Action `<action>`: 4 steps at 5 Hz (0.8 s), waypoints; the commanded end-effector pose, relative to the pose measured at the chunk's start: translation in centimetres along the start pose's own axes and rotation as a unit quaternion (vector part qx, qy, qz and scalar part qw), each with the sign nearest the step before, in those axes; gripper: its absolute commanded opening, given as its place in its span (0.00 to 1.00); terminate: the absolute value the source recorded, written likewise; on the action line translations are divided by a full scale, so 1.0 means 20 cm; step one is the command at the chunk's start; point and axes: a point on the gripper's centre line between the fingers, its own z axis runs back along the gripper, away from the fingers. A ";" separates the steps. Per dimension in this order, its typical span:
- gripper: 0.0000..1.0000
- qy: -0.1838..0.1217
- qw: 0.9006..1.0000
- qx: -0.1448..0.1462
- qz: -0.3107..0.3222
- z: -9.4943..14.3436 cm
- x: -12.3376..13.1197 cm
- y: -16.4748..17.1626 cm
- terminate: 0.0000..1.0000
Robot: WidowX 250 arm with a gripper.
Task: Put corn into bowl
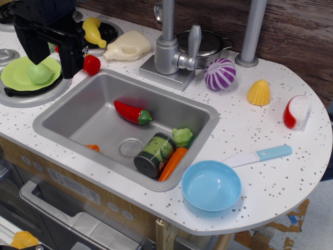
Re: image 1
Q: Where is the yellow toy on floor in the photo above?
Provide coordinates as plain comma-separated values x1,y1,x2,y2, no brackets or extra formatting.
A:
10,231,39,249

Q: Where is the light green toy broccoli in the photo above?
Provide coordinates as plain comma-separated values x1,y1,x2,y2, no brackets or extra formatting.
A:
172,128,193,147

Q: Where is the silver oven door handle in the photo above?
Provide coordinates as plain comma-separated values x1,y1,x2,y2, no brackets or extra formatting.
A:
19,180,157,250

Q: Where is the yellow toy corn piece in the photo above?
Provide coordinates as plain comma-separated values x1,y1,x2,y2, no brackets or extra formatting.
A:
247,79,271,106

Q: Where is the light blue plastic bowl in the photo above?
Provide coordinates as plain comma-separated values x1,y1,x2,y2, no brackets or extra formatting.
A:
181,160,242,218

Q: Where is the blue handled toy knife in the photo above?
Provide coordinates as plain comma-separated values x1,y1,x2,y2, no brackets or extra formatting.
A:
223,145,293,168

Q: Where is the purple white striped toy onion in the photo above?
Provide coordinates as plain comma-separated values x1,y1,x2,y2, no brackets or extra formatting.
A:
204,58,236,91

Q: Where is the orange toy piece in sink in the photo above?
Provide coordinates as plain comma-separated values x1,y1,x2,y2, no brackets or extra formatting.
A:
86,144,100,152

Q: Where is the front left stove burner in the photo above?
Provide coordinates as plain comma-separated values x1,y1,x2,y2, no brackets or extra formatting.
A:
1,71,71,108

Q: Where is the grey vertical support pole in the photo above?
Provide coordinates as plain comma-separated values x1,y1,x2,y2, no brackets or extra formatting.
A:
235,0,267,68

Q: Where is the green toy cabbage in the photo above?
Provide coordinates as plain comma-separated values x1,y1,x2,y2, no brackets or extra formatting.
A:
48,43,56,52

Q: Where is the green labelled toy can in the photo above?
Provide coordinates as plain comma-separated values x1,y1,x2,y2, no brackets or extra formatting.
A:
134,132,177,178

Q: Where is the back left stove burner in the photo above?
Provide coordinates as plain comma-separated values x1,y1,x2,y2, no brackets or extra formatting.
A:
1,3,15,33

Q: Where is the back right stove burner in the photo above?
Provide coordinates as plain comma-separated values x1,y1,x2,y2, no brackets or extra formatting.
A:
84,20,123,57

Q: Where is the grey stove knob front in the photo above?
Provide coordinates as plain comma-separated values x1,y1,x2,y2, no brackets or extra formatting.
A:
0,48,20,67

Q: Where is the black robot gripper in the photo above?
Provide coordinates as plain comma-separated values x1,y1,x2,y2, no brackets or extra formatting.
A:
9,1,84,79

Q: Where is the silver toy metal pot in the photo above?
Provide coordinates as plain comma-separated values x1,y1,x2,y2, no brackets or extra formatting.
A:
177,30,233,69

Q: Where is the grey stove knob back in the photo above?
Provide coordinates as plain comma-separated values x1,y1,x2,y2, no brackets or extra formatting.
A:
72,10,83,22

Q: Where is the lime green toy plate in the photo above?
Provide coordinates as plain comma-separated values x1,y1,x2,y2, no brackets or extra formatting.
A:
1,56,61,91

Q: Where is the stove burner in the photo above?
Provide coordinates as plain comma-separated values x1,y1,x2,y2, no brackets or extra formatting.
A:
1,3,15,33
1,71,71,108
84,20,123,57

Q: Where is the pale green toy pear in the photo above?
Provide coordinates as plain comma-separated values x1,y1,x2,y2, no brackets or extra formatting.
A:
27,63,54,84

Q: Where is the cream toy detergent jug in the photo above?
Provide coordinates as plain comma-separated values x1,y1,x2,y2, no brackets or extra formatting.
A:
103,30,152,60

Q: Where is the orange toy carrot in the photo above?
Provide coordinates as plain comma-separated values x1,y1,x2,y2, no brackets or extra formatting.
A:
158,147,188,182

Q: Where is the red toy chili pepper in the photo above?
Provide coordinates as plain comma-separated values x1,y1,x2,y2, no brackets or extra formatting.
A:
113,101,153,125

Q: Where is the grey stove knob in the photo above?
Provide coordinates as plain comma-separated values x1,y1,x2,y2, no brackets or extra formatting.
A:
0,48,20,67
72,10,83,22

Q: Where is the red white toy sushi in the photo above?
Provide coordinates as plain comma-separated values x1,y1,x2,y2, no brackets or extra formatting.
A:
283,95,311,130

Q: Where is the silver toy faucet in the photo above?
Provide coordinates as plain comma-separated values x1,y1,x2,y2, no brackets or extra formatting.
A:
139,1,202,91

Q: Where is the red toy ketchup bottle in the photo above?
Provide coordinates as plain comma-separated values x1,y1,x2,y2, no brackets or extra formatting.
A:
55,46,101,75

